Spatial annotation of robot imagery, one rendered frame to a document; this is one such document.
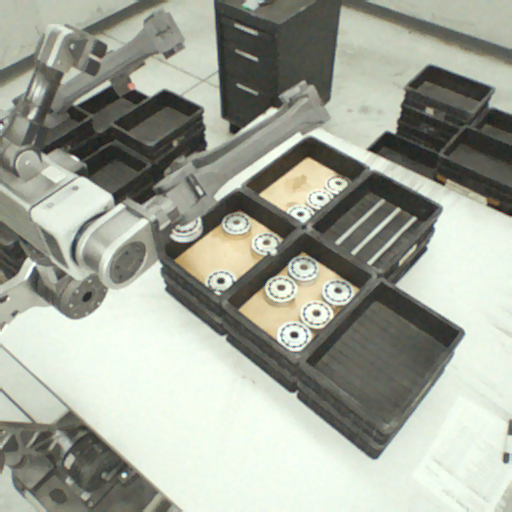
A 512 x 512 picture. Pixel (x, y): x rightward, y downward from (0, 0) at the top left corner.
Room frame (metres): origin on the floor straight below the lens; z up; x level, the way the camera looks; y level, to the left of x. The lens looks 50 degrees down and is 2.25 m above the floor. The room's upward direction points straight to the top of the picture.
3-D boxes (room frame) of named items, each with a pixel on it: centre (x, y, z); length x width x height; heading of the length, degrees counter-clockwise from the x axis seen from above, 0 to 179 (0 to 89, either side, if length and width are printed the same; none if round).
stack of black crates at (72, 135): (2.25, 1.06, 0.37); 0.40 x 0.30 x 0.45; 141
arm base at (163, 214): (0.77, 0.20, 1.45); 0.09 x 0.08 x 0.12; 51
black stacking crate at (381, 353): (0.77, -0.35, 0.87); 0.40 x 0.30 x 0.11; 137
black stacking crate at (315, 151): (1.47, -0.18, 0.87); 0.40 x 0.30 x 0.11; 137
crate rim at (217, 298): (1.18, 0.09, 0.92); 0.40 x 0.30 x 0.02; 137
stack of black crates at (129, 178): (2.00, 0.75, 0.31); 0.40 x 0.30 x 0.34; 141
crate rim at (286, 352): (0.98, -0.13, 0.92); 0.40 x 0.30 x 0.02; 137
